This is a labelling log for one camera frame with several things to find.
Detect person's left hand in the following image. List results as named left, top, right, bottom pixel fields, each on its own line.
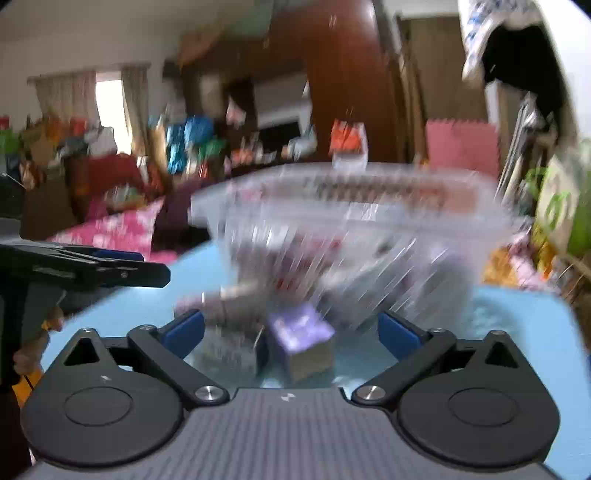
left=13, top=306, right=64, bottom=376

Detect white barcode box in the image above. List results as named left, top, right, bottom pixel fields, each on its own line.
left=202, top=322, right=267, bottom=376

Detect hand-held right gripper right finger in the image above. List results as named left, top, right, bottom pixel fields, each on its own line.
left=351, top=310, right=522, bottom=408

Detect pink foam mat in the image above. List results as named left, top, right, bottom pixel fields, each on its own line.
left=425, top=119, right=502, bottom=175

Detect pink floral blanket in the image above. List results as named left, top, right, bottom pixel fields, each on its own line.
left=50, top=198, right=195, bottom=265

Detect brown wooden board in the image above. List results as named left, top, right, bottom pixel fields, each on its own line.
left=401, top=16, right=491, bottom=139

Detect dark wooden wardrobe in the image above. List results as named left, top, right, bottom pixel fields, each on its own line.
left=179, top=0, right=419, bottom=163

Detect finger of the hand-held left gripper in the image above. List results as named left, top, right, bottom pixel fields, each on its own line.
left=0, top=244, right=145, bottom=265
left=0, top=259, right=171, bottom=291

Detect orange and white plastic bag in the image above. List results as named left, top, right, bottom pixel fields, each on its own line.
left=329, top=119, right=370, bottom=169

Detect beige curtain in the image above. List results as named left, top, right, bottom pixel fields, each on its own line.
left=28, top=66, right=152, bottom=157

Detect clear plastic basket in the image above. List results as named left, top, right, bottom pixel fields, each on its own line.
left=191, top=161, right=525, bottom=334

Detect green shopping bag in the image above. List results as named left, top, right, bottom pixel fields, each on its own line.
left=530, top=147, right=591, bottom=260

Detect white and black hanging jacket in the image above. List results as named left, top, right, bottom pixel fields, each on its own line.
left=461, top=0, right=591, bottom=155

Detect large purple box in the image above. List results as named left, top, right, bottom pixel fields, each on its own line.
left=267, top=304, right=336, bottom=382

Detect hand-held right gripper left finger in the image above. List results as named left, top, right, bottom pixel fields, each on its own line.
left=60, top=309, right=230, bottom=409

